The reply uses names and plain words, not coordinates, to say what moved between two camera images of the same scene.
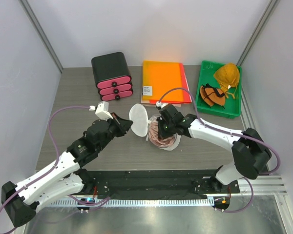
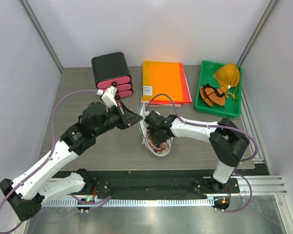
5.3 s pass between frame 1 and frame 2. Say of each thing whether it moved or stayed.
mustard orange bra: stayed
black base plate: stayed
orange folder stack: stayed
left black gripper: moved
